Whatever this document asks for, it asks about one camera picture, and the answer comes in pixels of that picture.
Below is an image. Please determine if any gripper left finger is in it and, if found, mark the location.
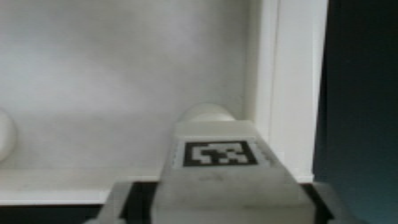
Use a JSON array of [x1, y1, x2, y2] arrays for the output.
[[82, 181, 158, 224]]

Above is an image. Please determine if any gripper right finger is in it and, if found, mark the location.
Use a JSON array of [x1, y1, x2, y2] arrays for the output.
[[301, 182, 368, 224]]

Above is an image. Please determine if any white table leg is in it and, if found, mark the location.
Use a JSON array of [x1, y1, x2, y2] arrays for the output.
[[151, 104, 315, 224]]

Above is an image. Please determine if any white square table top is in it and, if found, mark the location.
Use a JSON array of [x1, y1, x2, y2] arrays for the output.
[[0, 0, 256, 186]]

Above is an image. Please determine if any white U-shaped obstacle fence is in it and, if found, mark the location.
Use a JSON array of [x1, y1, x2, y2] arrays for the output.
[[0, 0, 329, 206]]

